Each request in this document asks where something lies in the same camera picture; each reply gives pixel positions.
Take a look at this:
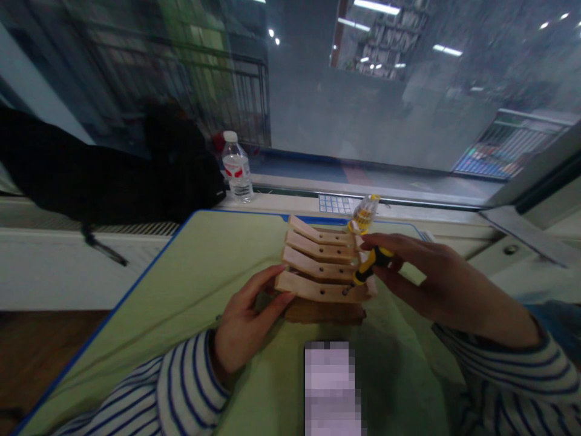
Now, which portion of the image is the light green table cloth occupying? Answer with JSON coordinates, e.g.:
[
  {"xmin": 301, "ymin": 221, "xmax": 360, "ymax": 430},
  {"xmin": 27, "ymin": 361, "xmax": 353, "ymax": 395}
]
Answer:
[{"xmin": 20, "ymin": 210, "xmax": 466, "ymax": 436}]

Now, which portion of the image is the person's left hand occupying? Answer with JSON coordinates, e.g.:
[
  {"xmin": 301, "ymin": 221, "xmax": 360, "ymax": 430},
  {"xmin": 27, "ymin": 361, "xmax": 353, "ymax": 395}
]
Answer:
[{"xmin": 213, "ymin": 265, "xmax": 296, "ymax": 385}]

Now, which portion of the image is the blue and white grid card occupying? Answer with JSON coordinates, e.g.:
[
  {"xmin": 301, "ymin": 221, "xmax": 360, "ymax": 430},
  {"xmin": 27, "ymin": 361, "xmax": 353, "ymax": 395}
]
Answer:
[{"xmin": 317, "ymin": 192, "xmax": 356, "ymax": 215}]

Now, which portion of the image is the black bag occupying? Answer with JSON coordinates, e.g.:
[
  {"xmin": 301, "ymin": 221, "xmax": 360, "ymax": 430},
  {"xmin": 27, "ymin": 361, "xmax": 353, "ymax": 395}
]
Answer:
[{"xmin": 0, "ymin": 96, "xmax": 229, "ymax": 268}]

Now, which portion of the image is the large glass window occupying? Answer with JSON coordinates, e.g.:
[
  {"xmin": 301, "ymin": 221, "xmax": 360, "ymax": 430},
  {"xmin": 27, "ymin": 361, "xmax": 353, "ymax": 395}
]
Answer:
[{"xmin": 0, "ymin": 0, "xmax": 581, "ymax": 211}]

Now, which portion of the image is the yellow and black screwdriver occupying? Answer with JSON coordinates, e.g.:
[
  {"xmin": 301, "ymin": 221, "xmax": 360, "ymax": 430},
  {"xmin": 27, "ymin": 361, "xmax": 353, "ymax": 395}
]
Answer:
[{"xmin": 343, "ymin": 246, "xmax": 396, "ymax": 297}]

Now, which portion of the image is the clear plastic water bottle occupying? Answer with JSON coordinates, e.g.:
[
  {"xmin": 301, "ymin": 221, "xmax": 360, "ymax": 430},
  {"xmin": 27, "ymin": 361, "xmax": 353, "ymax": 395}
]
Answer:
[{"xmin": 221, "ymin": 130, "xmax": 255, "ymax": 205}]

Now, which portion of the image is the person's right hand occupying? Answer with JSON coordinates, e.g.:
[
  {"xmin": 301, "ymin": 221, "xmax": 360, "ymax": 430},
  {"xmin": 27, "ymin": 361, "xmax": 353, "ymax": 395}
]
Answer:
[{"xmin": 359, "ymin": 232, "xmax": 542, "ymax": 349}]

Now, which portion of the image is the white radiator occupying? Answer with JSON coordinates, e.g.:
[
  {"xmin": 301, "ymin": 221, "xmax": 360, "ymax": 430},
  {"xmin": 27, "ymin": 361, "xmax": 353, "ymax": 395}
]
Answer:
[{"xmin": 0, "ymin": 221, "xmax": 183, "ymax": 312}]

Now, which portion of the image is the wooden slat assembly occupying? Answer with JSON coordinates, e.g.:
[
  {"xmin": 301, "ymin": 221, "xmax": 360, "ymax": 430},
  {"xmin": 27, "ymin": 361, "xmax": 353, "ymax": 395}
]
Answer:
[{"xmin": 274, "ymin": 214, "xmax": 378, "ymax": 326}]

